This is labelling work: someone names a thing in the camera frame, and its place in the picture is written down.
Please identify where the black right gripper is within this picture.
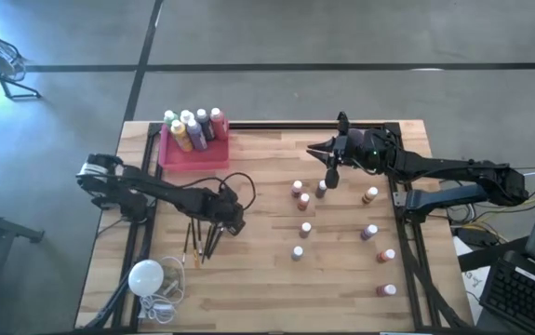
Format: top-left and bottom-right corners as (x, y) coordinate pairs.
(307, 128), (398, 176)

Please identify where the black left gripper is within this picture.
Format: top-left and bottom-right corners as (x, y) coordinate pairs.
(199, 188), (247, 236)

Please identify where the large purple paint bottle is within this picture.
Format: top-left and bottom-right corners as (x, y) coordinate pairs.
(185, 117), (209, 152)

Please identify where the large red paint bottle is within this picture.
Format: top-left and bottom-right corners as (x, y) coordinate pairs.
(209, 106), (230, 141)

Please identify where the large yellow paint bottle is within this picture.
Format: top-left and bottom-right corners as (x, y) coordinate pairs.
(169, 119), (194, 154)

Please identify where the small purple paint bottle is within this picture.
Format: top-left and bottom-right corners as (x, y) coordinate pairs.
(360, 223), (381, 242)

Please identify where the black table clamp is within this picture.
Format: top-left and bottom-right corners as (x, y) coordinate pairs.
(336, 110), (353, 134)

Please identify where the pink plastic bin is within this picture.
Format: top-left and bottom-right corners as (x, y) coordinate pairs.
(157, 121), (231, 172)

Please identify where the white globe desk lamp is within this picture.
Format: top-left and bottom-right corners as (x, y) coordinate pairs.
(83, 259), (166, 329)

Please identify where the black power brick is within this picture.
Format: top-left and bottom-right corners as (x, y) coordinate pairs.
(457, 226), (499, 248)

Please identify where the white paper sheet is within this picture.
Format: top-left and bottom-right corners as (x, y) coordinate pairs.
(452, 234), (494, 322)

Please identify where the black side desk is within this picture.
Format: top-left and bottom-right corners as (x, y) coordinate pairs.
(457, 235), (535, 335)

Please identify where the black computer keyboard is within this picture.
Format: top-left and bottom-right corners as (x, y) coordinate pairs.
(478, 250), (535, 334)

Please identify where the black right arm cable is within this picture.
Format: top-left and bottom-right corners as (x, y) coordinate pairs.
(325, 166), (341, 190)

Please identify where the black paintbrush yellow handle end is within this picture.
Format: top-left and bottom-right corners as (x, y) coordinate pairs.
(191, 217), (201, 270)

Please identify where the black aluminium table frame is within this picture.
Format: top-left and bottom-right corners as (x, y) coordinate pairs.
(108, 120), (459, 332)

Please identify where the yellow floor cable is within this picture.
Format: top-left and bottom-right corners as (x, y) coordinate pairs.
(461, 194), (535, 229)

